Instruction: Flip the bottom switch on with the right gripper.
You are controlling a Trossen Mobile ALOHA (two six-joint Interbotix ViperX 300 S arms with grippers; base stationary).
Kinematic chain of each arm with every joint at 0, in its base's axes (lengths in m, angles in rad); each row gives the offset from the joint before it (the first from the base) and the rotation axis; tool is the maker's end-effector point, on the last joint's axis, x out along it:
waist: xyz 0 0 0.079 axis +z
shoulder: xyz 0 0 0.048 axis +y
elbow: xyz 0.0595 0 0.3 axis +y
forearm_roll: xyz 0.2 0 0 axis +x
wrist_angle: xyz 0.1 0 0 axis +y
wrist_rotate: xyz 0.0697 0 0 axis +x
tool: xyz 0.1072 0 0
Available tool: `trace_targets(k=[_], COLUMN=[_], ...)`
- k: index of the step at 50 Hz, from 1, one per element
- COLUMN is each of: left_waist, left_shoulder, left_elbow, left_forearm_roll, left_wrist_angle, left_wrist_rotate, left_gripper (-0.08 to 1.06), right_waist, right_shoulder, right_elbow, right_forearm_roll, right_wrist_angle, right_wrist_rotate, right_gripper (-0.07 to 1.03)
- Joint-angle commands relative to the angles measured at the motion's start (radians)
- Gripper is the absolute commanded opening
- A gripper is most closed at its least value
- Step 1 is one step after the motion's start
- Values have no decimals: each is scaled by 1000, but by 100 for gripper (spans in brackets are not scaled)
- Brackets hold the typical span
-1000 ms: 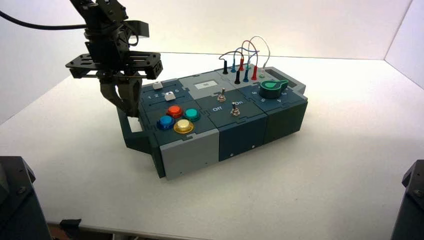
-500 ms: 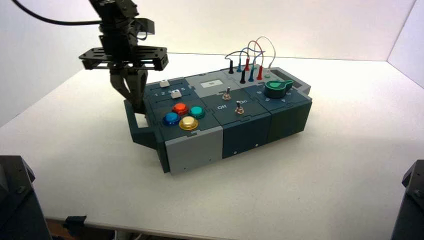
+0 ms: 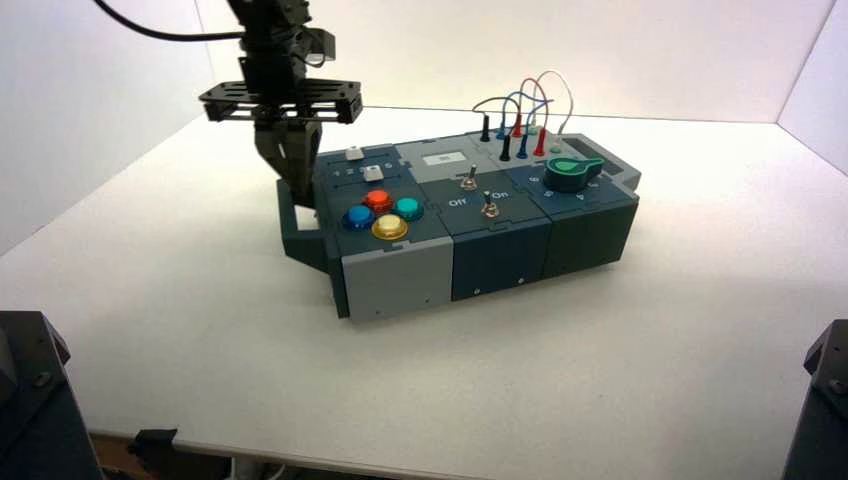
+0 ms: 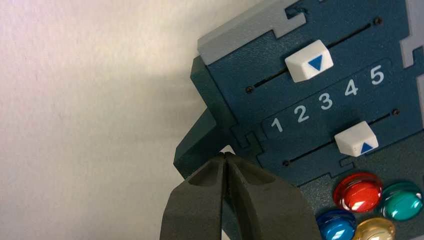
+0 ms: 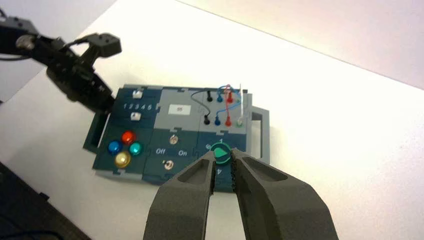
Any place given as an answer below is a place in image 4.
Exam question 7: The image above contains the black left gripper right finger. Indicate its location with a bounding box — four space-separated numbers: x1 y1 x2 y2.
225 152 322 240

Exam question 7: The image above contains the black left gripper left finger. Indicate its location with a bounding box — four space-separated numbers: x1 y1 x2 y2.
159 154 227 240

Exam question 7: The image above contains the modular blue grey control box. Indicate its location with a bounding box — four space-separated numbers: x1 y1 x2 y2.
173 0 424 240

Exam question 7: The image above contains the blue dome push button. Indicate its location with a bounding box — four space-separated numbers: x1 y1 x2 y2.
316 209 358 240

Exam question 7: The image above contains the red dome push button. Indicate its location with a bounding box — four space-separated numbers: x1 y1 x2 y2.
333 172 384 214

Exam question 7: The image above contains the yellow dome push button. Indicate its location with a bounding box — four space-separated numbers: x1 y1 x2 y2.
352 217 397 240

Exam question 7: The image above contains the white slider knob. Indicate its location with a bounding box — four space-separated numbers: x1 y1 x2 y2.
284 39 334 84
334 120 380 158

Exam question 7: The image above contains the teal dome push button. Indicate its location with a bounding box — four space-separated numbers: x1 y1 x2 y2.
380 181 424 222

